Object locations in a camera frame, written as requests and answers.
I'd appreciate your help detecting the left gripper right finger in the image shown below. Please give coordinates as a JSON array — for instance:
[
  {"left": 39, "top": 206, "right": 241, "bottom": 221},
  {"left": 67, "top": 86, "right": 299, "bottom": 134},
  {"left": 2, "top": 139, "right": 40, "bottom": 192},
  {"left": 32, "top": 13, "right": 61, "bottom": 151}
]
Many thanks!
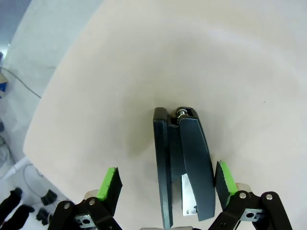
[{"left": 208, "top": 160, "right": 293, "bottom": 230}]

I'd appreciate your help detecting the black lumpy object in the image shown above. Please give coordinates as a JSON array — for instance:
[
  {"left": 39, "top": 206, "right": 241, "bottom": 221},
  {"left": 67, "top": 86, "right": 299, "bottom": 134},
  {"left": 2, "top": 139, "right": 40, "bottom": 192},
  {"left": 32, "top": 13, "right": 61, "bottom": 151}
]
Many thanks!
[
  {"left": 0, "top": 187, "right": 36, "bottom": 229},
  {"left": 35, "top": 188, "right": 58, "bottom": 226}
]

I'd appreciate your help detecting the thin dark floor cable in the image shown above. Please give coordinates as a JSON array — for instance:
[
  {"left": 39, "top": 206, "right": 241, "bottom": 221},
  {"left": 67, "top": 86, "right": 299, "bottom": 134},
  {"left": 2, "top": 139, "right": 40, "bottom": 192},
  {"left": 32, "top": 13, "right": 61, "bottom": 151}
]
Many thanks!
[{"left": 0, "top": 68, "right": 42, "bottom": 99}]

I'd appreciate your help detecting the white and blue box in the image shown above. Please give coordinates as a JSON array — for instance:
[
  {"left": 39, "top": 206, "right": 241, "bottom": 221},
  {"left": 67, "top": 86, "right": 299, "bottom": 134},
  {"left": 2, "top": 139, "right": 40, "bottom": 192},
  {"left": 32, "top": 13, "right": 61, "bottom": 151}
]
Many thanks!
[{"left": 0, "top": 72, "right": 9, "bottom": 99}]

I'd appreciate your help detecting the dark stapler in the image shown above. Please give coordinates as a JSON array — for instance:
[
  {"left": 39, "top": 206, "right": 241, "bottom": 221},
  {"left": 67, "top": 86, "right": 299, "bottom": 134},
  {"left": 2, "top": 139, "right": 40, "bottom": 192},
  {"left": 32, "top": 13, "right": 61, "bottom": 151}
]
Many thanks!
[{"left": 153, "top": 106, "right": 216, "bottom": 229}]

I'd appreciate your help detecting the white plastic tube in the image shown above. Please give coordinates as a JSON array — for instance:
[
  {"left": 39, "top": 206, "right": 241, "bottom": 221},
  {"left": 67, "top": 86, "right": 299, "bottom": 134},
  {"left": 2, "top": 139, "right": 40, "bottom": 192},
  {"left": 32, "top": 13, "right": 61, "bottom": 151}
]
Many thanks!
[{"left": 0, "top": 157, "right": 33, "bottom": 180}]

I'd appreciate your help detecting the thin grey wire loop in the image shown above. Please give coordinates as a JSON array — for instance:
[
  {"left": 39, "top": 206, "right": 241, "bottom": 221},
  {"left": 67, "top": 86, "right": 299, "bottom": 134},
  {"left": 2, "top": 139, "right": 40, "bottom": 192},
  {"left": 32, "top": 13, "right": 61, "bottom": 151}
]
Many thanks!
[{"left": 23, "top": 163, "right": 47, "bottom": 200}]

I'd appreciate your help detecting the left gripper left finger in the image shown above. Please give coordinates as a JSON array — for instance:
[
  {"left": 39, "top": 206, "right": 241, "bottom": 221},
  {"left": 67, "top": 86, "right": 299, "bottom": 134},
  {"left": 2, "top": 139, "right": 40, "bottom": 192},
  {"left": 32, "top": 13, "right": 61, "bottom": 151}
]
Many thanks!
[{"left": 49, "top": 166, "right": 123, "bottom": 230}]

